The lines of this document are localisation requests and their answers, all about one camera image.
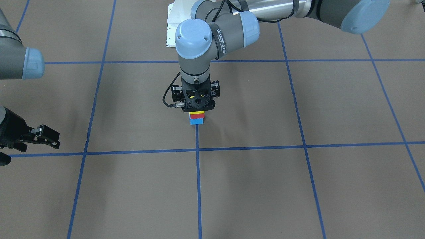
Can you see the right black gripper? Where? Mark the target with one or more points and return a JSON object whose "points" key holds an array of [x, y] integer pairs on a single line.
{"points": [[10, 127]]}

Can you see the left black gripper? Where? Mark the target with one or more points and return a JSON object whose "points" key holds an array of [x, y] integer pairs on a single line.
{"points": [[176, 94]]}

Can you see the red wooden block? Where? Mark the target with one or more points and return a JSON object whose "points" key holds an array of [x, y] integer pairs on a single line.
{"points": [[197, 116]]}

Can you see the blue wooden block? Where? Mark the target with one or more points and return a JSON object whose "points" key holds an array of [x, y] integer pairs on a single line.
{"points": [[196, 121]]}

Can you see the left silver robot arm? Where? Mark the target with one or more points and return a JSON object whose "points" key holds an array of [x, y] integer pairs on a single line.
{"points": [[216, 29]]}

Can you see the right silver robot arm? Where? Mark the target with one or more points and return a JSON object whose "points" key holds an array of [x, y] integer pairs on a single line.
{"points": [[20, 63]]}

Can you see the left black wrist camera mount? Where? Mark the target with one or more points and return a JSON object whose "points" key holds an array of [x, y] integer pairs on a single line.
{"points": [[198, 100]]}

